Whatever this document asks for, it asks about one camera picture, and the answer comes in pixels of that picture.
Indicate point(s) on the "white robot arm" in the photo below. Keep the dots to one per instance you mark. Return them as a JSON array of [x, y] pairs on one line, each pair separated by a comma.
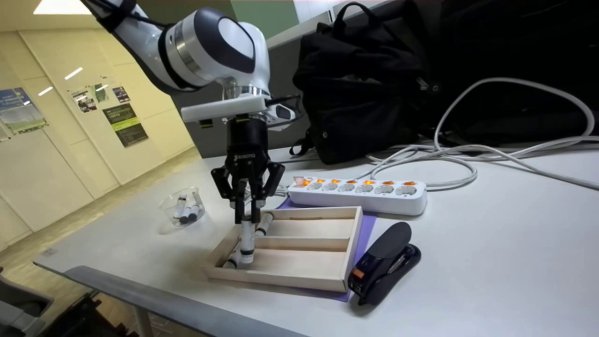
[[194, 54]]

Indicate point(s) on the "white bottle bottom compartment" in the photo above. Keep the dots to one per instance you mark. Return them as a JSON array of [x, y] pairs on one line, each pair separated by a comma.
[[233, 261]]

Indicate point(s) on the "blue wall poster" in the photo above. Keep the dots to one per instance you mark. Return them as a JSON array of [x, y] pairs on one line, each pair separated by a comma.
[[20, 114]]

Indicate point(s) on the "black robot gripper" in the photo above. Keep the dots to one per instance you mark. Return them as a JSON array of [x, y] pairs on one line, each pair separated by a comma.
[[248, 160]]

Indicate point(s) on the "white bottle top compartment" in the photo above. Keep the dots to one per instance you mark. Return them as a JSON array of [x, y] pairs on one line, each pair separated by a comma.
[[265, 224]]

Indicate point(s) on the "white power strip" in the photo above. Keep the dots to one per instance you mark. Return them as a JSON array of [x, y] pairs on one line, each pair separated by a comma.
[[393, 198]]

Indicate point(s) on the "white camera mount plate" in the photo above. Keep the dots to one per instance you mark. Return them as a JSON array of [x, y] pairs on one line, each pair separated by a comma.
[[254, 104]]

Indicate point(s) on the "small bottle in bowl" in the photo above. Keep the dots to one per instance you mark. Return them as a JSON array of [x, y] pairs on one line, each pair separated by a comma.
[[188, 220]]

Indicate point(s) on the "small wall photo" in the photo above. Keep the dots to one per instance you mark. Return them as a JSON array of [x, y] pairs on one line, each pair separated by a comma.
[[86, 100]]

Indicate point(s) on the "purple paper sheet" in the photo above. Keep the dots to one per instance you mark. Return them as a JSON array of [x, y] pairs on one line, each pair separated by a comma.
[[363, 243]]

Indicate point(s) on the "wooden compartment box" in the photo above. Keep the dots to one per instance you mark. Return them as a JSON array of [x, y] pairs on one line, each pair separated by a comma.
[[306, 248]]

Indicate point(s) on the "black backpack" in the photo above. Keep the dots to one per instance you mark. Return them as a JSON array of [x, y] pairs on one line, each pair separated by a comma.
[[364, 80]]

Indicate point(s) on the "black stapler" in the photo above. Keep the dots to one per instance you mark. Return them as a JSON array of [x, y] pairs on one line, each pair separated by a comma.
[[385, 265]]

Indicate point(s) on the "white bottle compartment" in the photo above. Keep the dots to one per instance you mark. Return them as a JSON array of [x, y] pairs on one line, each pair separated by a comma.
[[233, 261], [265, 224]]

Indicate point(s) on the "small white bottle black cap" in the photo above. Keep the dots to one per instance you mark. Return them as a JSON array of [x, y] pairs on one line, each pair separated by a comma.
[[248, 237]]

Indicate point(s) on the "green wall poster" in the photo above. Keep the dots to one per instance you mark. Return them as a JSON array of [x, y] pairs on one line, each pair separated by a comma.
[[127, 125]]

